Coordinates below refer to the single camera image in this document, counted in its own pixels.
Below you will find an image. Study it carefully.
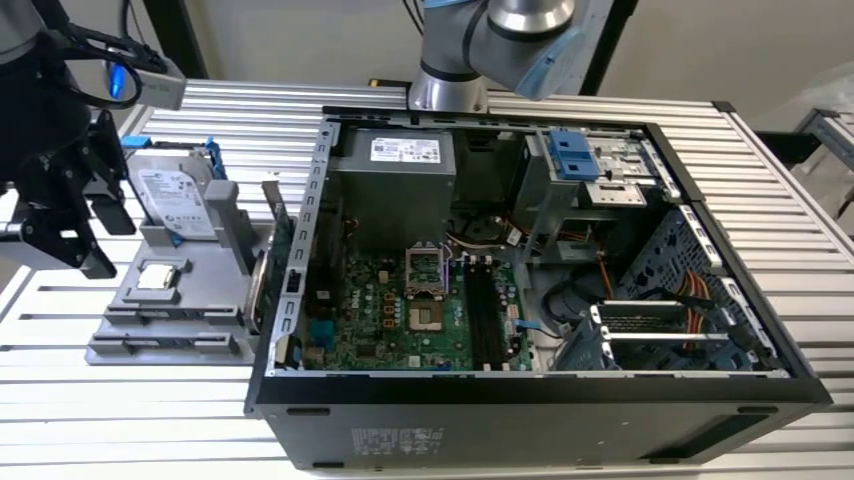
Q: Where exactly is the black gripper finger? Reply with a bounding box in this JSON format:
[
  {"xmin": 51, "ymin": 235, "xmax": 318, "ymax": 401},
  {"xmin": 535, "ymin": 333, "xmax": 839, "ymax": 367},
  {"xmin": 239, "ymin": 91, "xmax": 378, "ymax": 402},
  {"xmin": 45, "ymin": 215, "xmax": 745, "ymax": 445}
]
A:
[
  {"xmin": 9, "ymin": 197, "xmax": 120, "ymax": 281},
  {"xmin": 84, "ymin": 192, "xmax": 140, "ymax": 237}
]

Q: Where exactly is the RAM stick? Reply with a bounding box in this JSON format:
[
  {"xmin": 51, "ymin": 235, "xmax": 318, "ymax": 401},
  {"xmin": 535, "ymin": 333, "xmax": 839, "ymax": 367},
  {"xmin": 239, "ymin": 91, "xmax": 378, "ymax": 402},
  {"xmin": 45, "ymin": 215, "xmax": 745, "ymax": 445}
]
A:
[
  {"xmin": 105, "ymin": 309, "xmax": 242, "ymax": 324},
  {"xmin": 92, "ymin": 333, "xmax": 234, "ymax": 351}
]

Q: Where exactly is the hard disk in blue carrier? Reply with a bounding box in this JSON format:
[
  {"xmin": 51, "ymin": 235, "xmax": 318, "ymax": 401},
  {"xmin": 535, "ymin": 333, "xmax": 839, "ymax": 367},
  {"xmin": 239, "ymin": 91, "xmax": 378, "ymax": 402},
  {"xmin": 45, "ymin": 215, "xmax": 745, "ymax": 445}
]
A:
[{"xmin": 119, "ymin": 132, "xmax": 228, "ymax": 246}]

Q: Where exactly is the silver CPU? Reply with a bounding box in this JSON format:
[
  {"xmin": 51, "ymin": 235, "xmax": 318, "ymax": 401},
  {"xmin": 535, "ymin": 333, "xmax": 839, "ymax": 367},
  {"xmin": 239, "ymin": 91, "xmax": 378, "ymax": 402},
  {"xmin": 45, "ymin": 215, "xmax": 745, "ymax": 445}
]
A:
[{"xmin": 136, "ymin": 264, "xmax": 179, "ymax": 291}]

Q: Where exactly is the grey parts rack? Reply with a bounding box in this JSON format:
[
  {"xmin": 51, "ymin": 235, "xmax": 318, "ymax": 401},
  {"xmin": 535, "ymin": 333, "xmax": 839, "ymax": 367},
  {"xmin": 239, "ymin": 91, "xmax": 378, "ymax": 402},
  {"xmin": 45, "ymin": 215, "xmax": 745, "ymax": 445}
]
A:
[{"xmin": 83, "ymin": 179, "xmax": 279, "ymax": 369}]

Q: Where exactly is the graphics card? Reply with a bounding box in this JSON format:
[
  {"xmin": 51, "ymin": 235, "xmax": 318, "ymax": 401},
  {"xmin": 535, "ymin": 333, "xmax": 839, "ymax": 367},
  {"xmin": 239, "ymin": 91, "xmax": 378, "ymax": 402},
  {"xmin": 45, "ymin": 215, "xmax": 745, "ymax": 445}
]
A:
[{"xmin": 243, "ymin": 171, "xmax": 299, "ymax": 337}]

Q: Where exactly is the grey power supply unit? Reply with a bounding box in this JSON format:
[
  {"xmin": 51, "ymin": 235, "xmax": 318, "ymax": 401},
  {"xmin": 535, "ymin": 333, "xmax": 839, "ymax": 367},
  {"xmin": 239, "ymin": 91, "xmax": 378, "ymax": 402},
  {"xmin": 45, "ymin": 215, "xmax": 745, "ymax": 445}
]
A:
[{"xmin": 330, "ymin": 127, "xmax": 459, "ymax": 251}]

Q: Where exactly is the metal socket cover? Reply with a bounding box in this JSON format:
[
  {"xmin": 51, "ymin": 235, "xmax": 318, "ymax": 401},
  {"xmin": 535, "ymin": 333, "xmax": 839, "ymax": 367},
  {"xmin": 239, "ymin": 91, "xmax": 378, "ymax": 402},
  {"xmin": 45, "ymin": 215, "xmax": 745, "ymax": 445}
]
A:
[{"xmin": 404, "ymin": 242, "xmax": 447, "ymax": 297}]

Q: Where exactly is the green motherboard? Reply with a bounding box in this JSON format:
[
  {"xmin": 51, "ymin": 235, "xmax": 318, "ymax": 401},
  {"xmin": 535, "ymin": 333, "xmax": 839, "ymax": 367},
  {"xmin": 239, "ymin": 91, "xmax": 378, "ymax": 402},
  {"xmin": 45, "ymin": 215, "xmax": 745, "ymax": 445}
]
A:
[{"xmin": 299, "ymin": 247, "xmax": 539, "ymax": 372}]

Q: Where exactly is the CPU socket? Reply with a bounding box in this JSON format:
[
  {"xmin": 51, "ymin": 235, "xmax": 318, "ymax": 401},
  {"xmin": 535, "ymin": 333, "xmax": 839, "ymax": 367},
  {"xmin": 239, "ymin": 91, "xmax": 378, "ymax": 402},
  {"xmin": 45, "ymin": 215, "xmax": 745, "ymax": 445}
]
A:
[{"xmin": 407, "ymin": 298, "xmax": 447, "ymax": 334}]

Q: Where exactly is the black round fan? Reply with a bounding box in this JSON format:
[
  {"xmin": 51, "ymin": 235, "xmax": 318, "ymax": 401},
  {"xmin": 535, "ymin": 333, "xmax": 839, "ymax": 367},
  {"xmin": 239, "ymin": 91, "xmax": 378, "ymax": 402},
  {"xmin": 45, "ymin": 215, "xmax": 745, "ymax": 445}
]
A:
[{"xmin": 450, "ymin": 207, "xmax": 528, "ymax": 249}]

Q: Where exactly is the grey metal drive cage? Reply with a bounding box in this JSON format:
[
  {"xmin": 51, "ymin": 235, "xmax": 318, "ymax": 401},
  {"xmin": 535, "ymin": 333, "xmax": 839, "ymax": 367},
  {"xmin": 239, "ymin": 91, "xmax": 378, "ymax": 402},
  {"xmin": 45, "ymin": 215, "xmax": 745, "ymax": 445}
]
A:
[{"xmin": 512, "ymin": 127, "xmax": 682, "ymax": 261}]

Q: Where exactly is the black PC case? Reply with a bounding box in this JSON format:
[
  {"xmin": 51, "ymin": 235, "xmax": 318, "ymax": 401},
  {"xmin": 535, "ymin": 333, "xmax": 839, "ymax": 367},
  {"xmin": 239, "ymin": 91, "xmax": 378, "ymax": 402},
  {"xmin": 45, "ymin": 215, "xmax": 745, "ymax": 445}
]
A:
[{"xmin": 243, "ymin": 102, "xmax": 835, "ymax": 471}]

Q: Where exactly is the blue plastic drive latch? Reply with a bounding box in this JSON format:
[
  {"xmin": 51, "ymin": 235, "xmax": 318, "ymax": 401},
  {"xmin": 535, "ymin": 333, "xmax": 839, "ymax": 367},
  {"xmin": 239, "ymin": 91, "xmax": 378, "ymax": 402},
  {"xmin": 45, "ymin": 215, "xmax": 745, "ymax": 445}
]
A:
[{"xmin": 545, "ymin": 128, "xmax": 597, "ymax": 181}]

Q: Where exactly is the metal disk bay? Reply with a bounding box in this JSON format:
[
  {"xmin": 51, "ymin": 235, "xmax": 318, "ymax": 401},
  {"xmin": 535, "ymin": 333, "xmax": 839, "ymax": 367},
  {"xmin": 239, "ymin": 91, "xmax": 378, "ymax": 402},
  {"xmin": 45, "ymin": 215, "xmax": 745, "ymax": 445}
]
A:
[{"xmin": 553, "ymin": 297, "xmax": 735, "ymax": 374}]

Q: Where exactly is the thin black cable blue plug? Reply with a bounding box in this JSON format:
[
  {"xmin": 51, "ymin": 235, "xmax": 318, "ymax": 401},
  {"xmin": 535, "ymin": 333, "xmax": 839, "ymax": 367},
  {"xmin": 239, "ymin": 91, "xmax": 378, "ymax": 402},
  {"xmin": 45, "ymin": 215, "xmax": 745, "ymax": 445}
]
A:
[{"xmin": 39, "ymin": 17, "xmax": 172, "ymax": 110}]

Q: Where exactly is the silver wrist camera blue plug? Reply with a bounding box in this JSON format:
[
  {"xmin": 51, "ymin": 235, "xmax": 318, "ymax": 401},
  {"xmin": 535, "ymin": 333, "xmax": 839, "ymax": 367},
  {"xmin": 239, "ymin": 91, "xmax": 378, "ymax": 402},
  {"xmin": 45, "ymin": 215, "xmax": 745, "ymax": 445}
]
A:
[{"xmin": 130, "ymin": 52, "xmax": 187, "ymax": 112}]

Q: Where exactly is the black frame post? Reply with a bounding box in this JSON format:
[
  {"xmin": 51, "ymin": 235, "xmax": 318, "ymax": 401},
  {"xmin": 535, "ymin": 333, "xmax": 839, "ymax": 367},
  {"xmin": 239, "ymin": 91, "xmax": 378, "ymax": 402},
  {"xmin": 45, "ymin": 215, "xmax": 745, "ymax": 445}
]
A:
[
  {"xmin": 578, "ymin": 0, "xmax": 639, "ymax": 97},
  {"xmin": 143, "ymin": 0, "xmax": 210, "ymax": 81}
]

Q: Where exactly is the thin orange wire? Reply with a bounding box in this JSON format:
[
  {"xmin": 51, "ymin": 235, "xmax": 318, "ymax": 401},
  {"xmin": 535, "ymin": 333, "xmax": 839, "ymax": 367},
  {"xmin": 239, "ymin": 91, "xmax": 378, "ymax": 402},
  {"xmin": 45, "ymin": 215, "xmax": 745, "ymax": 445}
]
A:
[{"xmin": 597, "ymin": 252, "xmax": 617, "ymax": 302}]

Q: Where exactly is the orange yellow wire bundle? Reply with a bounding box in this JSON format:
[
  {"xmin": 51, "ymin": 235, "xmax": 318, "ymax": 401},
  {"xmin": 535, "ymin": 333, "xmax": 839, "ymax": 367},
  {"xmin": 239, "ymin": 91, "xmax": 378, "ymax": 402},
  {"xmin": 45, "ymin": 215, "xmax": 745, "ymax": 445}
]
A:
[{"xmin": 673, "ymin": 272, "xmax": 713, "ymax": 336}]

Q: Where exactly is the grey metal frame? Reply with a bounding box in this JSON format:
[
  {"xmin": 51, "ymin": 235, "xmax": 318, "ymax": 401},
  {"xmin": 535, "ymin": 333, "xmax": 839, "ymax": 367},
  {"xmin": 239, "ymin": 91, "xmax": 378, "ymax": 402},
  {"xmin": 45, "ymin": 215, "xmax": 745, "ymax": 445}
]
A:
[{"xmin": 791, "ymin": 107, "xmax": 854, "ymax": 174}]

